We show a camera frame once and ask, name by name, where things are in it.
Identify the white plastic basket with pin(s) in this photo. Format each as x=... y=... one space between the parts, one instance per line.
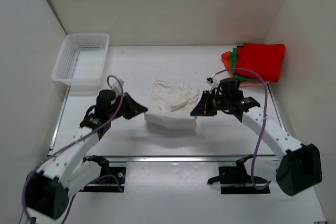
x=81 y=59

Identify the pink folded t shirt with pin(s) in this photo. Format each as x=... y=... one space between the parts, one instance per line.
x=250 y=83

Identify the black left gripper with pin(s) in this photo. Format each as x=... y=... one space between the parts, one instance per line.
x=134 y=108

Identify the aluminium table rail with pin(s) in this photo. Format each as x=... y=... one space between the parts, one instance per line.
x=173 y=159

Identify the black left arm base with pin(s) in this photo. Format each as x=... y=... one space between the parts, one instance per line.
x=111 y=178

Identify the red folded t shirt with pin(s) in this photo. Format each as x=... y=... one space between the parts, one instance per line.
x=262 y=59

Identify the orange folded t shirt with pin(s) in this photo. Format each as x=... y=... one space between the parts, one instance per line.
x=226 y=61

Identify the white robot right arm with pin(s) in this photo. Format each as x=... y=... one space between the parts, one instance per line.
x=298 y=166

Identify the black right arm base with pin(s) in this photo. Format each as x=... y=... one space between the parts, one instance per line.
x=235 y=180

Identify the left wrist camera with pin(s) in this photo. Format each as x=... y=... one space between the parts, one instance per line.
x=117 y=86

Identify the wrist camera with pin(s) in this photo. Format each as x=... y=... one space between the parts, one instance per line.
x=212 y=82
x=117 y=86

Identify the green folded t shirt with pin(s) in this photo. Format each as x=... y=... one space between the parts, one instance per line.
x=233 y=59

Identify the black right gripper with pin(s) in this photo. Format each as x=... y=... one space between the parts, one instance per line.
x=203 y=108

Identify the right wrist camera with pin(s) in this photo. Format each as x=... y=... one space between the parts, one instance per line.
x=212 y=82

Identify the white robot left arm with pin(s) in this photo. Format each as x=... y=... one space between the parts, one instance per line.
x=51 y=185

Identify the white t shirt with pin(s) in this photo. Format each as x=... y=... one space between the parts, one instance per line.
x=170 y=105

